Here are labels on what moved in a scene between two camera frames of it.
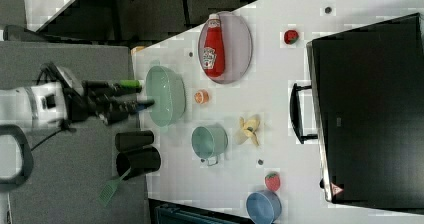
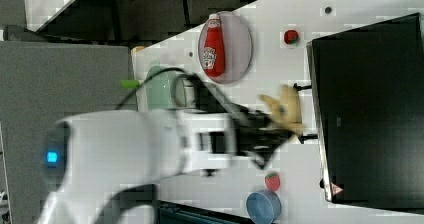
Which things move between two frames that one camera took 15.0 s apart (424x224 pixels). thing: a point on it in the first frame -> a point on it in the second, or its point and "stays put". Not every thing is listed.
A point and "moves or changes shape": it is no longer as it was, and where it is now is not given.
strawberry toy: x=272 y=182 stays put
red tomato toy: x=291 y=37 stays put
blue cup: x=263 y=207 stays put
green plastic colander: x=166 y=89 stays put
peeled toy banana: x=249 y=127 moves or changes shape
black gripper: x=95 y=99 -> x=257 y=135
